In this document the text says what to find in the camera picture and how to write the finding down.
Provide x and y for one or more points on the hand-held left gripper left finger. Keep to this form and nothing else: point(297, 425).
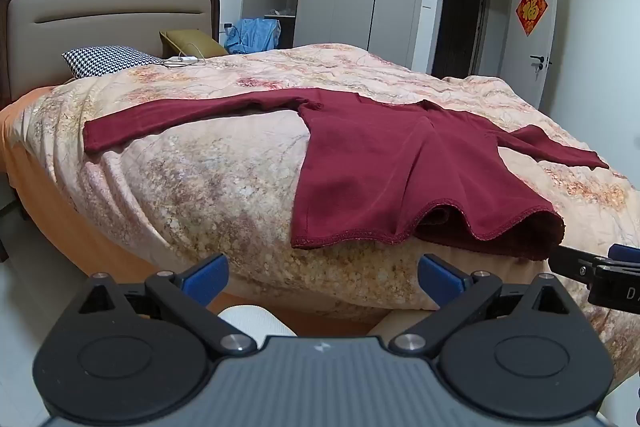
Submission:
point(206, 278)

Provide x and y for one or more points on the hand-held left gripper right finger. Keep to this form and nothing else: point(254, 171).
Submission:
point(440, 279)

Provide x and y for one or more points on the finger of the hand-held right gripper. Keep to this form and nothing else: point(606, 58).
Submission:
point(625, 253)
point(570, 261)

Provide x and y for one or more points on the dark red long-sleeved shirt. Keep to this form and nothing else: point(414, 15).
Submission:
point(380, 157)

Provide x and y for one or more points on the blue clothes heap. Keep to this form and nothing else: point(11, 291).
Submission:
point(252, 36)

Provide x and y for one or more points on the bed with floral duvet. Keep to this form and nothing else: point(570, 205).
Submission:
point(200, 167)

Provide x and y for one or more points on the orange bed sheet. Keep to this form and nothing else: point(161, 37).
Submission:
point(55, 207)

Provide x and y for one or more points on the white room door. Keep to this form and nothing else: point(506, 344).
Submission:
point(530, 47)

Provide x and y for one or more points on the white charger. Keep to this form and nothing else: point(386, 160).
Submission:
point(182, 60)

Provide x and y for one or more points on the olive green pillow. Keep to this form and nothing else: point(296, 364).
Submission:
point(192, 42)

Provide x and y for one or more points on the houndstooth pillow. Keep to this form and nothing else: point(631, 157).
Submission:
point(107, 59)

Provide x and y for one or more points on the red diamond door decoration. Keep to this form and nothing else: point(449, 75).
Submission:
point(531, 9)

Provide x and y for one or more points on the white door frame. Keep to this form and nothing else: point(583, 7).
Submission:
point(506, 7)

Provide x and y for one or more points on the padded headboard with wooden frame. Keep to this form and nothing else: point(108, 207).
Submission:
point(100, 27)

